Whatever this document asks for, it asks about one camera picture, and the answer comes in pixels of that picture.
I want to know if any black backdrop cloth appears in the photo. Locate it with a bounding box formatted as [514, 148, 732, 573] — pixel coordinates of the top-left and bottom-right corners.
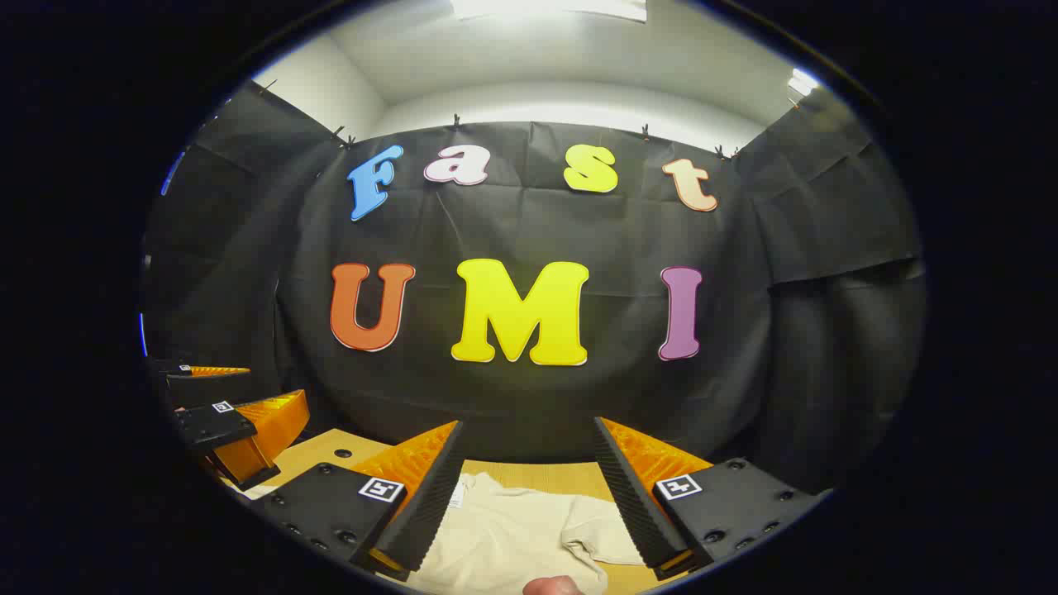
[141, 79, 927, 497]

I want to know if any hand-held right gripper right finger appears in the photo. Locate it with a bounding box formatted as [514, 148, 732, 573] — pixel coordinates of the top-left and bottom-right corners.
[593, 416, 832, 581]

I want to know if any cream sweatshirt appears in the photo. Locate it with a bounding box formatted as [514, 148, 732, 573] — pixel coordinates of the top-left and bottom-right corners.
[405, 471, 654, 595]

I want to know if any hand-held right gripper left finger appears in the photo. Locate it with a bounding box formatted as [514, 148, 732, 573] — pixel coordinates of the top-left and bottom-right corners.
[248, 419, 465, 581]

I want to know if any large ceiling light panel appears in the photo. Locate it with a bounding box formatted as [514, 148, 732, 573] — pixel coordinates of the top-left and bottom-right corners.
[450, 0, 648, 23]

